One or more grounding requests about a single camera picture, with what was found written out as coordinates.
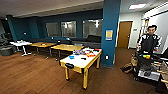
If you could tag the small white table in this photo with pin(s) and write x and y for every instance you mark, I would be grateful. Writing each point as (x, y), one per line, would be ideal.
(20, 43)

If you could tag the dark ottoman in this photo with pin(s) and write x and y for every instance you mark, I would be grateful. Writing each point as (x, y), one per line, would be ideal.
(6, 50)

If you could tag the white wall outlet plate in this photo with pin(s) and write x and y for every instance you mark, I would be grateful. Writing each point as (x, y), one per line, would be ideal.
(107, 57)

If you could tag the yellow green object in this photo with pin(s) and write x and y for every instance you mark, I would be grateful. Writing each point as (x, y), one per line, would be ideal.
(146, 56)

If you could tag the ceiling light panel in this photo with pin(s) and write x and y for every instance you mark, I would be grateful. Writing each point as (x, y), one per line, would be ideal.
(137, 6)

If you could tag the person in dark shirt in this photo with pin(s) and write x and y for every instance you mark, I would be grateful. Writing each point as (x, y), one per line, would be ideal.
(149, 40)

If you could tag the long wooden table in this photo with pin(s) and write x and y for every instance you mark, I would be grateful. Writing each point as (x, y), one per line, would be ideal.
(66, 48)

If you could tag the dark framed window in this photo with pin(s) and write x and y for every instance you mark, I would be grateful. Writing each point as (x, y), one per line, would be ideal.
(52, 29)
(68, 29)
(92, 28)

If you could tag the short wooden table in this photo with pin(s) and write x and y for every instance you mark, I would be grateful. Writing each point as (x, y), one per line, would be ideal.
(43, 44)

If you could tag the brown backpack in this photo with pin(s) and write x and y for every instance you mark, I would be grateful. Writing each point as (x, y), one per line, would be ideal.
(126, 68)

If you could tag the red black flat box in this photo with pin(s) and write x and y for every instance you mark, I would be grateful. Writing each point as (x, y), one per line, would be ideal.
(97, 50)

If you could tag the yellow wall sign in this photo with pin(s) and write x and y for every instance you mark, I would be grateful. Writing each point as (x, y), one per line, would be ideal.
(109, 34)

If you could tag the brown wooden door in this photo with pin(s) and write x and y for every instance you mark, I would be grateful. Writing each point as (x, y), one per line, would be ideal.
(124, 34)

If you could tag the light wood gaming table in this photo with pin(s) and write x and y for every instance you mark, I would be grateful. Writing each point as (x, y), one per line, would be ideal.
(78, 65)

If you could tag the white bowl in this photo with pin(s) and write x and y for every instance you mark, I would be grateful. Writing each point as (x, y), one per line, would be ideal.
(87, 50)

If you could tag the dark sofa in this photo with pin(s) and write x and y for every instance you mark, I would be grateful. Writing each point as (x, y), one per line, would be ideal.
(87, 42)

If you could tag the tall wooden shelf frame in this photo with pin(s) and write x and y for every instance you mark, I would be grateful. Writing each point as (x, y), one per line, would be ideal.
(146, 25)

